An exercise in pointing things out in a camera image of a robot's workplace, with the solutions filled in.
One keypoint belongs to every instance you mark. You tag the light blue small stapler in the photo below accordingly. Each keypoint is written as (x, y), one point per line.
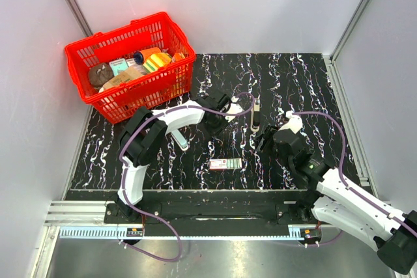
(180, 140)

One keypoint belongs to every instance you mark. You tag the yellow green striped sponge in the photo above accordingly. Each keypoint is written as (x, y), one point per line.
(156, 61)

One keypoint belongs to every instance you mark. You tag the orange small packet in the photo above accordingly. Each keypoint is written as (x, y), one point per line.
(178, 56)

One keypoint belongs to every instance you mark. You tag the orange cylinder blue cap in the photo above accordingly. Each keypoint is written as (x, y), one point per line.
(142, 55)

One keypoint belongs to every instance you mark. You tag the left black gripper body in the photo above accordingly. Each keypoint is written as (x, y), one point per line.
(217, 125)

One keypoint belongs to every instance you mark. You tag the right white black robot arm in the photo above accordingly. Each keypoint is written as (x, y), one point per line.
(336, 200)

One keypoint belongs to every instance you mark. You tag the brown round bun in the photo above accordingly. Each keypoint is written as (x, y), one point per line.
(100, 74)

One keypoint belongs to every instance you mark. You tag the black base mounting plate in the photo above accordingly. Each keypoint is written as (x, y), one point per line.
(217, 214)

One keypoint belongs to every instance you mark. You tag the white black large stapler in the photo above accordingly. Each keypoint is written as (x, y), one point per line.
(255, 116)

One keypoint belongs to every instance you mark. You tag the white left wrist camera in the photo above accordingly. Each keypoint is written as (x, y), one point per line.
(233, 109)

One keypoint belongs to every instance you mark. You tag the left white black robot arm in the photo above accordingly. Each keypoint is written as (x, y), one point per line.
(142, 136)

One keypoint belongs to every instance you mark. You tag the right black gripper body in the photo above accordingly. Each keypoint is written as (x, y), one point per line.
(270, 146)

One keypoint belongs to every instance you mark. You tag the red staple box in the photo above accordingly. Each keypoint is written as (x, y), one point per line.
(225, 164)

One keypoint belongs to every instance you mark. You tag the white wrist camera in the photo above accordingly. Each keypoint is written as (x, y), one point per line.
(294, 122)
(233, 109)

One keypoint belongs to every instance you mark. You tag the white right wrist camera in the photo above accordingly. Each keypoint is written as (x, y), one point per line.
(294, 122)

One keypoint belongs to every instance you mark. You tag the teal small box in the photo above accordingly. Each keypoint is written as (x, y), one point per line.
(118, 66)

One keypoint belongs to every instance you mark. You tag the brown cardboard package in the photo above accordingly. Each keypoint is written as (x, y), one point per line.
(131, 73)

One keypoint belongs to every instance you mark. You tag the red plastic shopping basket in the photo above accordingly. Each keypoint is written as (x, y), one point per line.
(119, 103)

